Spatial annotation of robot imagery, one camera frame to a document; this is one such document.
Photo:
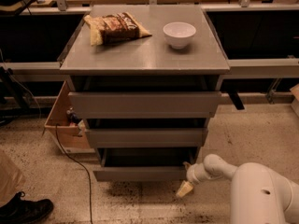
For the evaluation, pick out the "white bowl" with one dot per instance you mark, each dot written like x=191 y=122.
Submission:
x=178 y=35

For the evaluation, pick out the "grey drawer cabinet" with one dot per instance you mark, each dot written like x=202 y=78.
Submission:
x=151 y=83

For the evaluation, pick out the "grey middle drawer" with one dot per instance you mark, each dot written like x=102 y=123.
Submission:
x=161 y=137

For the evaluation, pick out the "brown chip bag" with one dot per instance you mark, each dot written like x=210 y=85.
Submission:
x=114 y=28

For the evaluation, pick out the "grey metal rail frame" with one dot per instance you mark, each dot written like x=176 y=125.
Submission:
x=261 y=67

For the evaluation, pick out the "grey bottom drawer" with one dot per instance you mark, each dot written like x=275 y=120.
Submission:
x=140 y=173

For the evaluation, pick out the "black shoe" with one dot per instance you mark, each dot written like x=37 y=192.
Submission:
x=19 y=211

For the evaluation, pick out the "grey drawer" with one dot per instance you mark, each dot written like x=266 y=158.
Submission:
x=144 y=105
x=161 y=137
x=140 y=173

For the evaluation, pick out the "grey top drawer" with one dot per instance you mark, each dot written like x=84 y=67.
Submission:
x=144 y=105

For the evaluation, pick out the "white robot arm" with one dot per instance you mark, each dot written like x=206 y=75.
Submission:
x=258 y=194

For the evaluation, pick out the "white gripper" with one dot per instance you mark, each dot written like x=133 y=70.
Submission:
x=192 y=174

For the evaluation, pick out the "cardboard box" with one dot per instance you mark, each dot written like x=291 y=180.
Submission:
x=65 y=133

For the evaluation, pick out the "beige trouser leg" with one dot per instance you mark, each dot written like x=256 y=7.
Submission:
x=11 y=179

